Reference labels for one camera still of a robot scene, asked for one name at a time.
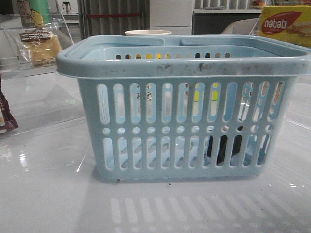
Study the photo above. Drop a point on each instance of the dark red snack packet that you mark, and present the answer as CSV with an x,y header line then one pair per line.
x,y
7,121

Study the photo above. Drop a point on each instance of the light blue plastic basket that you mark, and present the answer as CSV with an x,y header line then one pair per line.
x,y
151,102

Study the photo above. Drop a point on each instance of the packaged bread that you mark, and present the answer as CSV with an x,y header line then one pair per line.
x,y
38,46

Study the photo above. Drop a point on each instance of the yellow nabati wafer box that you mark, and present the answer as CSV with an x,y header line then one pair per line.
x,y
290,24

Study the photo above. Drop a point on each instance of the white paper cup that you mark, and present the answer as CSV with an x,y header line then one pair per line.
x,y
147,32

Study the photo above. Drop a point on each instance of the black tissue pack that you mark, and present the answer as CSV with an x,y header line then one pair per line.
x,y
221,149

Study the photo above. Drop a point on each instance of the white drawer cabinet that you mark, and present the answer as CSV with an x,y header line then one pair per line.
x,y
171,15

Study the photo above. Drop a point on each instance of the clear acrylic shelf left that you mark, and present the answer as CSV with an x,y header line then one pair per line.
x,y
37,96

